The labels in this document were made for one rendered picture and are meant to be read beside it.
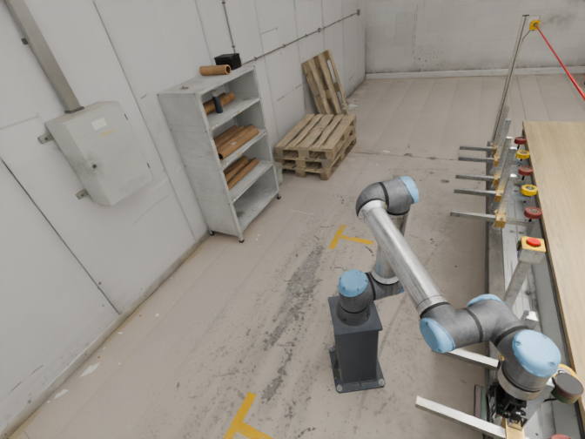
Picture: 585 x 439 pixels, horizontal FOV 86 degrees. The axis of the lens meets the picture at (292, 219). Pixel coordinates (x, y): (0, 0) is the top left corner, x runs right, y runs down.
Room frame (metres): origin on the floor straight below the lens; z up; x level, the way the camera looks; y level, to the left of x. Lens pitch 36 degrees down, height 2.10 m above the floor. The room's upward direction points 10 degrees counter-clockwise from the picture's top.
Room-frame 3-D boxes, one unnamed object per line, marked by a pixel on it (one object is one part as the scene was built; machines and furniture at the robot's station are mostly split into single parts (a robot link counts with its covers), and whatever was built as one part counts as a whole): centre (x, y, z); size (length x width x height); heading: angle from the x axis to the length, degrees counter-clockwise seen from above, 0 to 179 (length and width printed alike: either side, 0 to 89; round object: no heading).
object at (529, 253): (0.79, -0.87, 1.18); 0.07 x 0.07 x 0.08; 58
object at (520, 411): (0.34, -0.50, 1.15); 0.09 x 0.08 x 0.12; 148
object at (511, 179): (1.42, -1.26, 0.87); 0.03 x 0.03 x 0.48; 58
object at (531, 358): (0.35, -0.50, 1.32); 0.10 x 0.09 x 0.12; 6
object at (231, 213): (3.09, 0.52, 0.78); 0.90 x 0.45 x 1.55; 148
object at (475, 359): (0.57, -0.67, 0.83); 0.43 x 0.03 x 0.04; 58
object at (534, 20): (2.52, -1.98, 1.20); 0.15 x 0.12 x 1.00; 148
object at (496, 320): (0.46, -0.48, 1.32); 0.12 x 0.12 x 0.09; 6
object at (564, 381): (0.34, -0.64, 1.07); 0.06 x 0.06 x 0.22; 58
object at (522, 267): (0.80, -0.87, 0.93); 0.05 x 0.04 x 0.45; 148
